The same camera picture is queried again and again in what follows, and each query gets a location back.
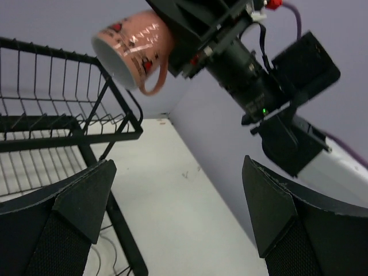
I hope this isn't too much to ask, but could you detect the black wire dish rack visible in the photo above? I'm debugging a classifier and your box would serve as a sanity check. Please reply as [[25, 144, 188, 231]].
[[1, 38, 148, 275]]

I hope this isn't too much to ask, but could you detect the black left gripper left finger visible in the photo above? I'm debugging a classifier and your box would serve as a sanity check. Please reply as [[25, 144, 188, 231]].
[[1, 160, 117, 275]]

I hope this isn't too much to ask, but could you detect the pink ceramic mug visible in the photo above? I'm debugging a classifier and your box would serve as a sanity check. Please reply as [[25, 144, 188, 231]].
[[91, 10, 175, 96]]

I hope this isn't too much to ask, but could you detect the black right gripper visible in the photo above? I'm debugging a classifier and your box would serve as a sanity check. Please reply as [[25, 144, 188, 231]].
[[147, 0, 289, 124]]

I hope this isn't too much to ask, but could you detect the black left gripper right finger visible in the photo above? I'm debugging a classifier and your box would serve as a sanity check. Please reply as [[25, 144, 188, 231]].
[[242, 156, 367, 275]]

